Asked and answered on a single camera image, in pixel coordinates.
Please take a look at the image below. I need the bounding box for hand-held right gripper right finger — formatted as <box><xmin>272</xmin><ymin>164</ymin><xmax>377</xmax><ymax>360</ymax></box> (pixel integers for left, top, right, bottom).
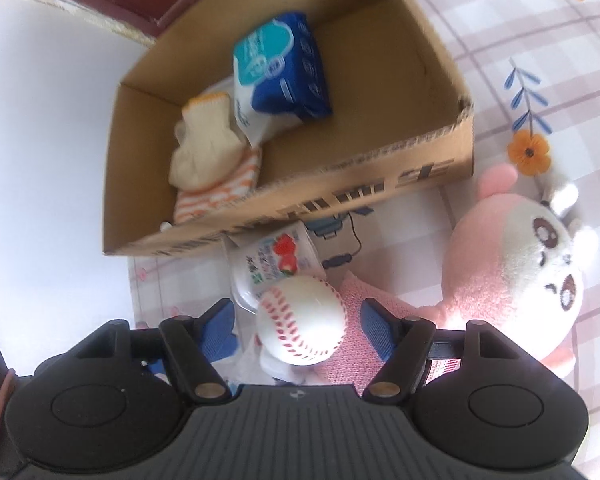
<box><xmin>360</xmin><ymin>297</ymin><xmax>531</xmax><ymax>402</ymax></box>

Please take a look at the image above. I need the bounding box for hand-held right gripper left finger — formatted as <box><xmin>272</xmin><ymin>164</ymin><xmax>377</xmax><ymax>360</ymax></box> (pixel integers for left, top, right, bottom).
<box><xmin>75</xmin><ymin>297</ymin><xmax>238</xmax><ymax>403</ymax></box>

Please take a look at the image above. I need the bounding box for pink knitted cloth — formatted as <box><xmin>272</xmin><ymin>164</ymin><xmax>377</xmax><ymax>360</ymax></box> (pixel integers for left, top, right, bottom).
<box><xmin>312</xmin><ymin>270</ymin><xmax>461</xmax><ymax>396</ymax></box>

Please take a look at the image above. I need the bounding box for white baseball red stitching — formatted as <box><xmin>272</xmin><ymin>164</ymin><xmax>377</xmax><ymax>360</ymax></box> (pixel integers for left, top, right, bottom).
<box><xmin>256</xmin><ymin>275</ymin><xmax>348</xmax><ymax>366</ymax></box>

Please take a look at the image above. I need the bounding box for white yogurt cup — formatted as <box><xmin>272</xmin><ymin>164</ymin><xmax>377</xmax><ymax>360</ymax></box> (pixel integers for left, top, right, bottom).
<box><xmin>228</xmin><ymin>221</ymin><xmax>327</xmax><ymax>313</ymax></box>

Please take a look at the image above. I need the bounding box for white striped towel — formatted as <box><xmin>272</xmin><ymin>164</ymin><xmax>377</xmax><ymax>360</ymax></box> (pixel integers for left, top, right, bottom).
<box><xmin>174</xmin><ymin>147</ymin><xmax>263</xmax><ymax>225</ymax></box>

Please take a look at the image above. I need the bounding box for pink white plush toy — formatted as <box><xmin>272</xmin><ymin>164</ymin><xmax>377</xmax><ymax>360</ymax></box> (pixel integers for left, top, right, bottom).
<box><xmin>415</xmin><ymin>165</ymin><xmax>598</xmax><ymax>376</ymax></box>

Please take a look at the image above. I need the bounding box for brown cardboard box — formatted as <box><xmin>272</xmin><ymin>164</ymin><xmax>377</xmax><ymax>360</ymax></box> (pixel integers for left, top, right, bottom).
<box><xmin>102</xmin><ymin>0</ymin><xmax>476</xmax><ymax>258</ymax></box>

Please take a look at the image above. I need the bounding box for blue tissue pack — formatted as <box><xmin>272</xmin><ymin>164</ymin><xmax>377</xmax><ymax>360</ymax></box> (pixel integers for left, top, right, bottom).
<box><xmin>232</xmin><ymin>11</ymin><xmax>333</xmax><ymax>143</ymax></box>

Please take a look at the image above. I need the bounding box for checked printed bed sheet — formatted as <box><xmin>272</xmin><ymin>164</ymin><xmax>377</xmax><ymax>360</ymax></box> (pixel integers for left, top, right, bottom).
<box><xmin>127</xmin><ymin>0</ymin><xmax>600</xmax><ymax>480</ymax></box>

